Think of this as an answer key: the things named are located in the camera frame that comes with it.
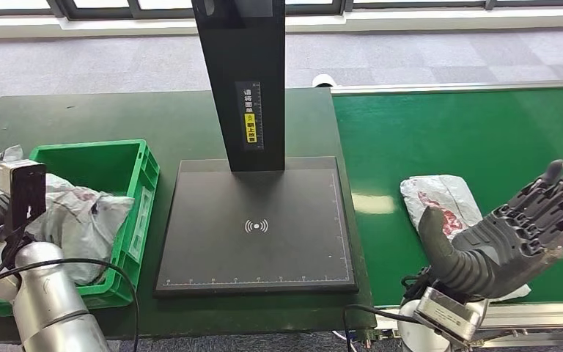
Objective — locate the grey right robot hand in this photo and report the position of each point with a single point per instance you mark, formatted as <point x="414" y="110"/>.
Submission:
<point x="495" y="248"/>

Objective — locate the dark window frame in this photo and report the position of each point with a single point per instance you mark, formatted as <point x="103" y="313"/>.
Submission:
<point x="111" y="13"/>

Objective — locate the green conveyor belt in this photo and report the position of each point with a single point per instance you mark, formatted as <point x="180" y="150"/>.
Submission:
<point x="432" y="131"/>

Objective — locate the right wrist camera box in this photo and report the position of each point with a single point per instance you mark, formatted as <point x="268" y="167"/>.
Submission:
<point x="446" y="313"/>

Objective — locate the plain grey parcel bag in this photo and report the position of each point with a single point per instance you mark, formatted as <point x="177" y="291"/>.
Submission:
<point x="82" y="218"/>

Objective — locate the grey parcel bag red print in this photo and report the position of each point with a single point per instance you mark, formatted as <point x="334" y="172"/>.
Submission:
<point x="437" y="189"/>

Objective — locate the black scanner column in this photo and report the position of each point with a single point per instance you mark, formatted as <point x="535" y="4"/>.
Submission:
<point x="242" y="48"/>

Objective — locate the green plastic crate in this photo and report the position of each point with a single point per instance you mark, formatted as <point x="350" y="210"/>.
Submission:
<point x="92" y="160"/>

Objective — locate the white round object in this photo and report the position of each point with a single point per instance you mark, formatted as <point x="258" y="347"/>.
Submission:
<point x="324" y="80"/>

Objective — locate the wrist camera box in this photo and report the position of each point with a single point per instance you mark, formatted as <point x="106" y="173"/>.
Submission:
<point x="446" y="313"/>
<point x="26" y="189"/>

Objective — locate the aluminium conveyor frame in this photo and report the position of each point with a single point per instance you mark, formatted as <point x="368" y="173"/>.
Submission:
<point x="529" y="318"/>

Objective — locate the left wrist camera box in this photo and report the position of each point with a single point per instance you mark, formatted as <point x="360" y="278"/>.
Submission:
<point x="26" y="189"/>

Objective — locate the black yellow ruler label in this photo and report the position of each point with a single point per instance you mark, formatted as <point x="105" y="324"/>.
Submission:
<point x="250" y="116"/>

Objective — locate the black scanner base plate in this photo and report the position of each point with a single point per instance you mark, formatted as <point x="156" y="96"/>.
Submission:
<point x="262" y="243"/>

